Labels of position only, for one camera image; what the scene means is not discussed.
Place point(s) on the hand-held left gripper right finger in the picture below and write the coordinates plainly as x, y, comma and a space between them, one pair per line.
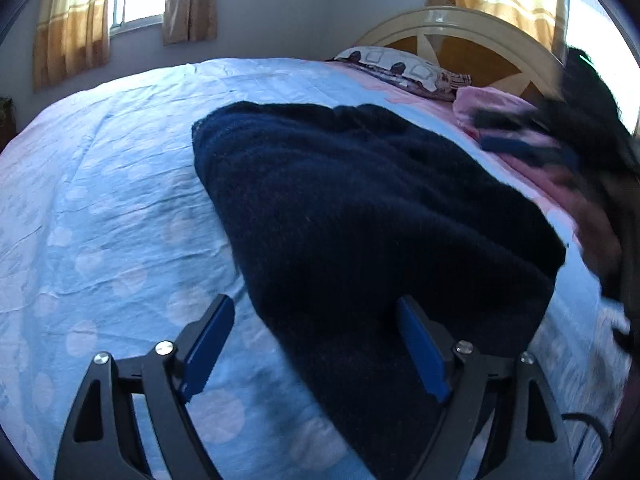
422, 352

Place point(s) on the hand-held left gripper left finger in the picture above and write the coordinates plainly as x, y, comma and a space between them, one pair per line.
207, 350

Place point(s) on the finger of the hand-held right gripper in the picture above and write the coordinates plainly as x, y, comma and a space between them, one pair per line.
505, 117
530, 152

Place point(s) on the navy knit sweater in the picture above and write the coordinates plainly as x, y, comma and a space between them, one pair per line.
350, 200

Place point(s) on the pink cloth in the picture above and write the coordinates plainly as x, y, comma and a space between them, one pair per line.
492, 100

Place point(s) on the cream and wood headboard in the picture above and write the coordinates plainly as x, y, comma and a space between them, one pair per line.
492, 62

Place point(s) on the patterned pillow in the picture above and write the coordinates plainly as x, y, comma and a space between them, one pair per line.
400, 67

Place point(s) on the dotted bed sheet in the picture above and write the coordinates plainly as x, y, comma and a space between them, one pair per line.
100, 185

